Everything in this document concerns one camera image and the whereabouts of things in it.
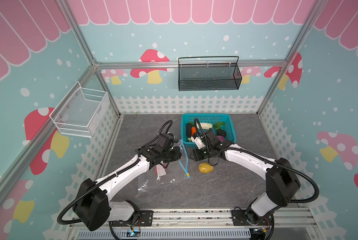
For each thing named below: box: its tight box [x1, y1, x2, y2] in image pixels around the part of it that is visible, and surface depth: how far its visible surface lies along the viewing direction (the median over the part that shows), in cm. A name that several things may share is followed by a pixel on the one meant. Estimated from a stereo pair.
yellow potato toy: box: [198, 162, 214, 174], surface depth 85 cm
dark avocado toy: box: [216, 129, 227, 138], surface depth 105 cm
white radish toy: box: [196, 122, 213, 130], surface depth 111 cm
